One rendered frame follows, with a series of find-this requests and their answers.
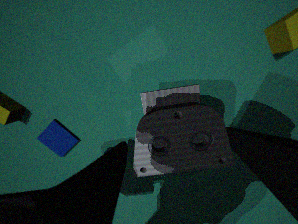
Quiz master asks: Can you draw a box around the small yellow block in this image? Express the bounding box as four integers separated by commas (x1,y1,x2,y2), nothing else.
264,8,298,54

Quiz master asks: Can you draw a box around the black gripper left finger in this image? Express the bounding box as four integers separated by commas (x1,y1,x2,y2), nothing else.
0,141,128,224

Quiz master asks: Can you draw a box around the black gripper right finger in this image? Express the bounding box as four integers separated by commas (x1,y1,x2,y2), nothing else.
226,127,298,221

